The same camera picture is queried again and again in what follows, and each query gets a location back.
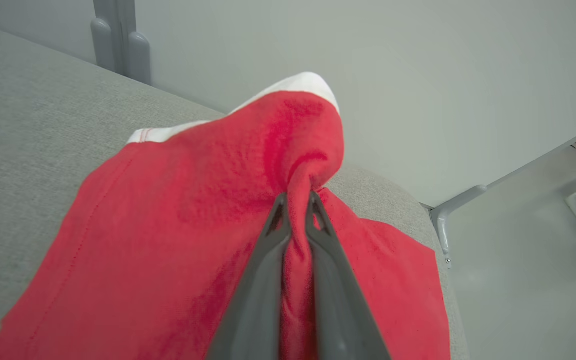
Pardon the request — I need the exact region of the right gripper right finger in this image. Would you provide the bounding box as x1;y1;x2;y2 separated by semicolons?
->
305;190;392;360

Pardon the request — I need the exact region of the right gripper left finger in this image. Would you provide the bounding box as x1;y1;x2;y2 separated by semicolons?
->
207;192;292;360

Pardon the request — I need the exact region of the red basketball jersey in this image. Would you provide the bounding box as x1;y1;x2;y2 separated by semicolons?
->
0;72;452;360

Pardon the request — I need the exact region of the grey partition base foot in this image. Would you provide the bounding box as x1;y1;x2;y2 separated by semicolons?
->
429;184;489;269

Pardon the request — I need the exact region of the grey fabric sofa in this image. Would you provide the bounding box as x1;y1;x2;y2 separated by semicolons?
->
0;20;470;360

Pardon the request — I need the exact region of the grey partition post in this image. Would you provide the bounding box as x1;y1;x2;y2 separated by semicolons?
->
90;0;152;86

